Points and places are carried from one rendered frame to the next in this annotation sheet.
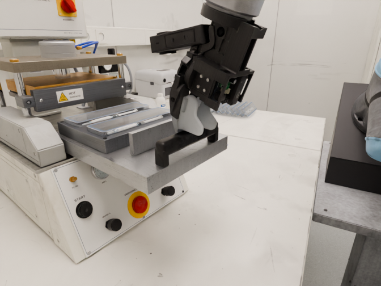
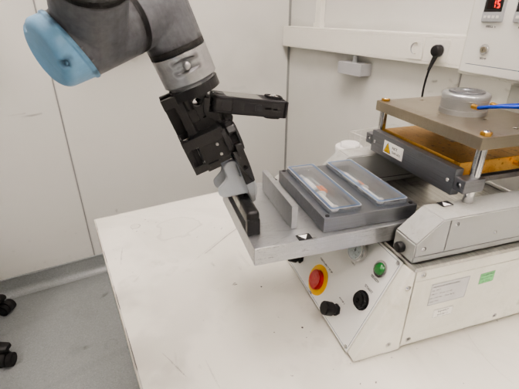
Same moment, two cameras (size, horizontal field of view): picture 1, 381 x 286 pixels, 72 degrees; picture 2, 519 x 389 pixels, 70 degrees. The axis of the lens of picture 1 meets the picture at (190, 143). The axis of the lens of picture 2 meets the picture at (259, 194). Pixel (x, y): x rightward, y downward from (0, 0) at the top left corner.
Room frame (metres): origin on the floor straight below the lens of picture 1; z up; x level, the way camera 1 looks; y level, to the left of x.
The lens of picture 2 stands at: (0.74, -0.43, 1.27)
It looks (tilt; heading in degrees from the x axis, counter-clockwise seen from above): 26 degrees down; 124
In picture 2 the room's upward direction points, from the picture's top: straight up
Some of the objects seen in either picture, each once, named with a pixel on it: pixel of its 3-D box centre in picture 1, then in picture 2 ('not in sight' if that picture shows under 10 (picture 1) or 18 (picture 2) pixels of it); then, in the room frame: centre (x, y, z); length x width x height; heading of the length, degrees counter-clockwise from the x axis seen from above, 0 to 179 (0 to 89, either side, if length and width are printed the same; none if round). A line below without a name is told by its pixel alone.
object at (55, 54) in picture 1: (63, 66); (480, 127); (0.71, 0.34, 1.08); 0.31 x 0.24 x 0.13; 141
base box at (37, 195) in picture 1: (84, 155); (433, 244); (0.69, 0.31, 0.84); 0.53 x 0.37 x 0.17; 51
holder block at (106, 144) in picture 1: (122, 123); (340, 191); (0.53, 0.14, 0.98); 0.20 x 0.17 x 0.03; 141
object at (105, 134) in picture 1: (135, 122); (320, 189); (0.51, 0.11, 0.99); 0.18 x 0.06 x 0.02; 141
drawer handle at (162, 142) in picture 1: (190, 140); (241, 201); (0.42, 0.00, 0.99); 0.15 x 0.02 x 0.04; 141
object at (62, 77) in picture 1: (66, 74); (459, 136); (0.68, 0.32, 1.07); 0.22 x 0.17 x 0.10; 141
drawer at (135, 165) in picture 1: (138, 133); (316, 201); (0.50, 0.11, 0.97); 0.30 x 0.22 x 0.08; 51
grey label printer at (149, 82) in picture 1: (158, 83); not in sight; (1.73, 0.21, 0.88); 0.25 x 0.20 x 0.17; 56
